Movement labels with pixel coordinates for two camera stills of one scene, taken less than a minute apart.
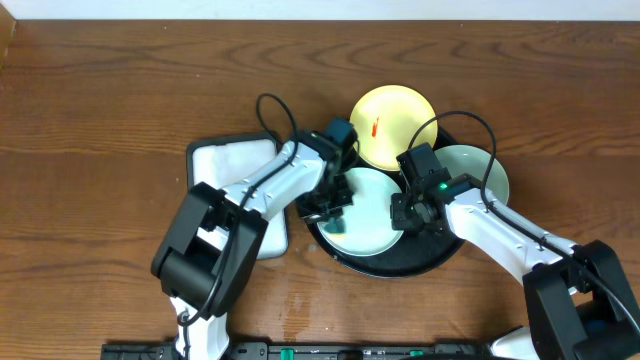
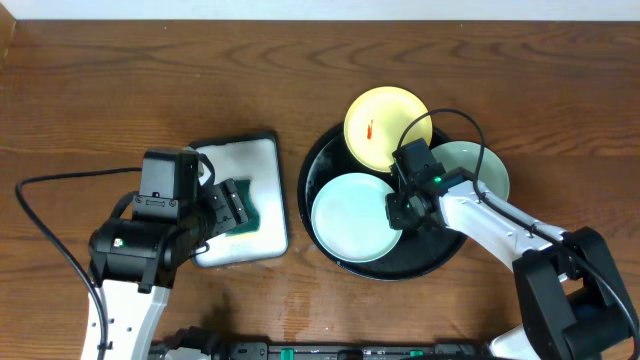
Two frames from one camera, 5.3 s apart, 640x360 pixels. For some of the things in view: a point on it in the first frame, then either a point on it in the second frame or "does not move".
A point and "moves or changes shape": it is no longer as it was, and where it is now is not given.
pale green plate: x=475 y=161 does not move
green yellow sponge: x=335 y=227 moves or changes shape
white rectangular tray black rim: x=226 y=160 does not move
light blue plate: x=369 y=229 does not move
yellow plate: x=386 y=119 does not move
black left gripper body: x=326 y=201 → x=223 y=206
